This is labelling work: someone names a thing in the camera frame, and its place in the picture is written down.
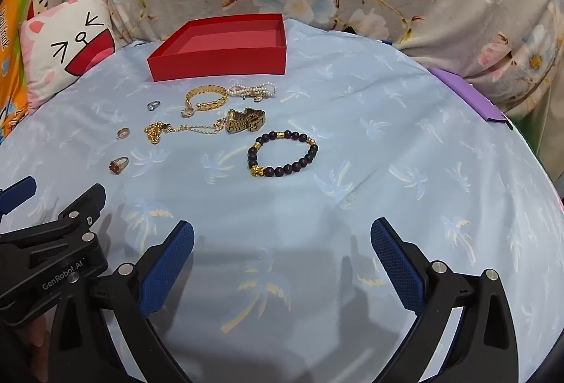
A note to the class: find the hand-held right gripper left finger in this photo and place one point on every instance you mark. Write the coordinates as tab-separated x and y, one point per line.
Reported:
169	268

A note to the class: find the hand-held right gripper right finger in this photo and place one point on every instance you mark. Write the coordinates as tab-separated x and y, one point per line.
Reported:
396	264

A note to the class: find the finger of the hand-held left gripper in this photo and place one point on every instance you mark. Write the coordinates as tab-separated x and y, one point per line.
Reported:
20	191
86	204

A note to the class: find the gold braided bangle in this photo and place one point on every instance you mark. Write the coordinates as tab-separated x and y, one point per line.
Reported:
211	105

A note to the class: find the red cardboard box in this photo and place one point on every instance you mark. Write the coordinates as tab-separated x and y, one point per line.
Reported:
211	63

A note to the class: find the colourful printed cloth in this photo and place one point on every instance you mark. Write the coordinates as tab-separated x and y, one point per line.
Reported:
13	79

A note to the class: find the light blue palm-print sheet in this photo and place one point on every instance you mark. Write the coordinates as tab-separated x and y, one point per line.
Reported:
352	145

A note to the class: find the white cat face pillow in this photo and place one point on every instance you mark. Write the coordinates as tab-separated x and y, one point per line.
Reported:
66	39

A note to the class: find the gold watch band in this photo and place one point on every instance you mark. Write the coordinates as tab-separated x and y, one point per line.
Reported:
240	123

